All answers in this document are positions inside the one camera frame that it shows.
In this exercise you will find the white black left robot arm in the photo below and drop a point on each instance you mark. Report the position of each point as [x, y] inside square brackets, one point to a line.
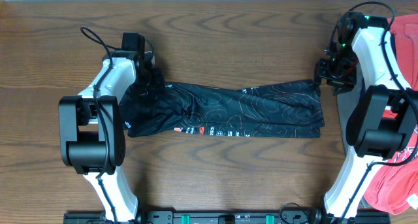
[92, 140]

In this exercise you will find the black orange-patterned jersey shirt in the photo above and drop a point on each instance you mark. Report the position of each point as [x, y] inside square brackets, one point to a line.
[285, 110]

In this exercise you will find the grey folded garment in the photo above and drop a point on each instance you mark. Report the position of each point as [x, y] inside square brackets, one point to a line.
[346, 103]

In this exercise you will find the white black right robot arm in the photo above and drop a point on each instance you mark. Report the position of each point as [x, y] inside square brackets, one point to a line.
[382, 120]

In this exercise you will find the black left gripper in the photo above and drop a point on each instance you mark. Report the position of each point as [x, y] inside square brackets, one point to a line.
[159, 85]

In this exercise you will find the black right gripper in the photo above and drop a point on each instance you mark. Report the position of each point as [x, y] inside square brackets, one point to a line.
[321, 72]

